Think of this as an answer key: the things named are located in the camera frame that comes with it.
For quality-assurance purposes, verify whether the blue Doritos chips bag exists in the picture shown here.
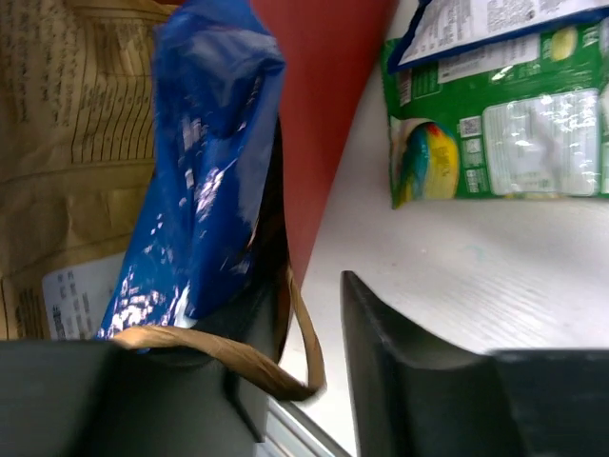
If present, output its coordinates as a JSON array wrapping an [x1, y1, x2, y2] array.
[[97, 1, 285, 339]]

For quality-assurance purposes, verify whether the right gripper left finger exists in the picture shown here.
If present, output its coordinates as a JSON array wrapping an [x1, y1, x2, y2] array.
[[1, 340, 268, 456]]

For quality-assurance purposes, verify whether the small dark blue snack bag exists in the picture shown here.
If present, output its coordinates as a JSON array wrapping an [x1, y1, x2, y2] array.
[[387, 0, 608, 73]]

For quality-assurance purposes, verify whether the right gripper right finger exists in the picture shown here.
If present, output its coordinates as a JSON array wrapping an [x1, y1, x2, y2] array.
[[341, 271, 608, 456]]

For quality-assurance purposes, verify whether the red paper bag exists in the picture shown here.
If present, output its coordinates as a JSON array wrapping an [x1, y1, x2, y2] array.
[[115, 1, 397, 402]]

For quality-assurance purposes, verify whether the small green snack packet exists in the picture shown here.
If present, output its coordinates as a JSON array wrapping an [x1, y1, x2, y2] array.
[[382, 22, 608, 208]]

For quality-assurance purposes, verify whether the tan popcorn chips bag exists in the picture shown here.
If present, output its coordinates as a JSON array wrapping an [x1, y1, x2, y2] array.
[[1, 0, 172, 340]]

